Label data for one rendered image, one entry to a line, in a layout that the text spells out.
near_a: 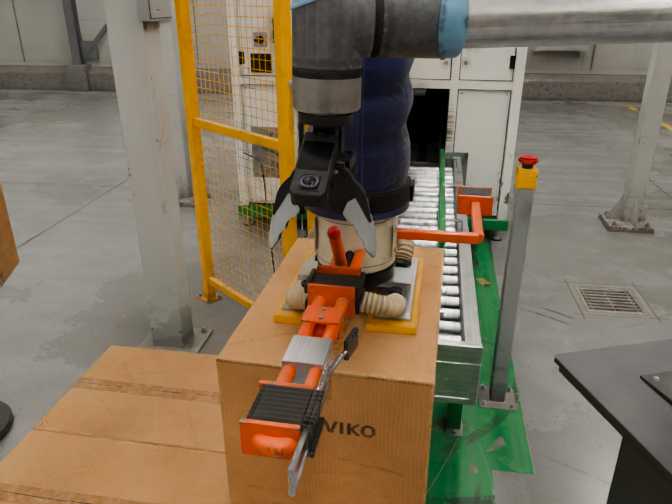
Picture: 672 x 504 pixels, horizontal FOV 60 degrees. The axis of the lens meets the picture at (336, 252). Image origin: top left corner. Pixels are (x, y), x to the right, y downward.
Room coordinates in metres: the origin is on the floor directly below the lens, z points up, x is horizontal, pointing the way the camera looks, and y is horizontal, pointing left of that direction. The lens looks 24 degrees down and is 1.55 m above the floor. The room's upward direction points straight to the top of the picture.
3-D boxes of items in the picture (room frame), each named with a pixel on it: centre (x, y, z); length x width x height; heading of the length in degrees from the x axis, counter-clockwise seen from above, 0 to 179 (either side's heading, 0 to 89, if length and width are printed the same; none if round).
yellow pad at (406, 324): (1.16, -0.14, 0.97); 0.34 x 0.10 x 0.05; 170
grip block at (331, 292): (0.93, 0.00, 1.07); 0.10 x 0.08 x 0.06; 80
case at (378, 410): (1.16, -0.03, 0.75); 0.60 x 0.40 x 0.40; 169
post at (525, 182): (2.02, -0.68, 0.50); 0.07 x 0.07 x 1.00; 81
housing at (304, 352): (0.72, 0.04, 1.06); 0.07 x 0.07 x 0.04; 80
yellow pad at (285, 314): (1.19, 0.05, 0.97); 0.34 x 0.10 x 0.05; 170
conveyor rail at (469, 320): (2.63, -0.60, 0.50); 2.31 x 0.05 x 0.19; 171
